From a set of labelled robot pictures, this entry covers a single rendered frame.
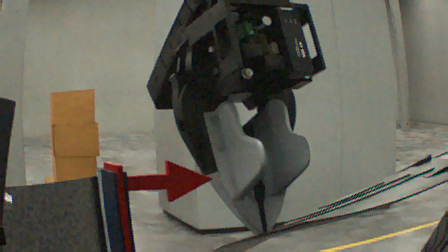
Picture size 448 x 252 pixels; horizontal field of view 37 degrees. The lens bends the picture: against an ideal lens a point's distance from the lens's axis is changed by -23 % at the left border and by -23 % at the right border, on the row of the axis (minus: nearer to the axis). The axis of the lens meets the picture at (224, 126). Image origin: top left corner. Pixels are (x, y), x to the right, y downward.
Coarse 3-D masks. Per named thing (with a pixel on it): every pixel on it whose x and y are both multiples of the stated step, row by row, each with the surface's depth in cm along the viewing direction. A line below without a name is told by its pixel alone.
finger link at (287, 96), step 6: (288, 90) 61; (264, 96) 60; (270, 96) 60; (276, 96) 60; (282, 96) 60; (288, 96) 60; (294, 96) 61; (264, 102) 60; (288, 102) 60; (294, 102) 61; (258, 108) 60; (264, 108) 60; (288, 108) 60; (294, 108) 61; (288, 114) 60; (294, 114) 61; (294, 120) 61; (294, 126) 60
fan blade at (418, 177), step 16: (416, 160) 65; (432, 160) 64; (400, 176) 61; (416, 176) 59; (432, 176) 57; (352, 192) 62; (368, 192) 59; (384, 192) 57; (400, 192) 54; (416, 192) 53; (320, 208) 61; (336, 208) 56; (352, 208) 53; (368, 208) 50; (288, 224) 55; (304, 224) 47; (320, 224) 48; (240, 240) 51; (256, 240) 53
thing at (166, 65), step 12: (192, 0) 59; (204, 0) 59; (180, 12) 61; (192, 12) 59; (180, 24) 61; (168, 36) 63; (180, 36) 61; (168, 48) 63; (168, 60) 63; (156, 72) 64; (168, 72) 63; (156, 84) 64; (168, 84) 64; (156, 96) 64; (168, 96) 65; (156, 108) 65; (168, 108) 66
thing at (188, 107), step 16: (176, 80) 57; (176, 96) 57; (192, 96) 57; (208, 96) 57; (176, 112) 57; (192, 112) 57; (192, 128) 57; (192, 144) 57; (208, 144) 56; (208, 160) 56
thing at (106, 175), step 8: (104, 176) 45; (112, 176) 44; (104, 184) 45; (112, 184) 44; (104, 192) 45; (112, 192) 44; (104, 200) 45; (112, 200) 44; (104, 208) 46; (112, 208) 44; (112, 216) 45; (120, 216) 44; (112, 224) 45; (120, 224) 44; (112, 232) 45; (120, 232) 44; (112, 240) 45; (120, 240) 44; (112, 248) 45; (120, 248) 44
